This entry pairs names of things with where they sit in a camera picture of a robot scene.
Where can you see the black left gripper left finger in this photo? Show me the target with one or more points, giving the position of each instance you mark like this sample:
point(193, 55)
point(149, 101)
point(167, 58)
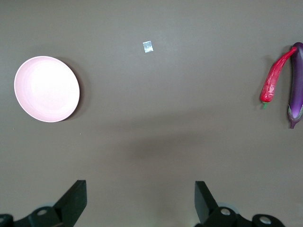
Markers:
point(68, 208)

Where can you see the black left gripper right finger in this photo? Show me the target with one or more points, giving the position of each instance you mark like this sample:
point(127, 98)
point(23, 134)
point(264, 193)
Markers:
point(208, 210)

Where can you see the red chili pepper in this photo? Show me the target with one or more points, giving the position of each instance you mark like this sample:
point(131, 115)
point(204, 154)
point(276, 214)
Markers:
point(272, 80)

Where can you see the long purple eggplant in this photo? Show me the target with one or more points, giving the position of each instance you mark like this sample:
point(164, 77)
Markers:
point(297, 82)

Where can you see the pink round plate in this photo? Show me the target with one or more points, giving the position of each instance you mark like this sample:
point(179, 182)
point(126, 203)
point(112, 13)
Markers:
point(47, 88)

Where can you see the small clear tape piece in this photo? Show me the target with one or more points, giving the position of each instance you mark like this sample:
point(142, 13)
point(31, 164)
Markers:
point(148, 46)

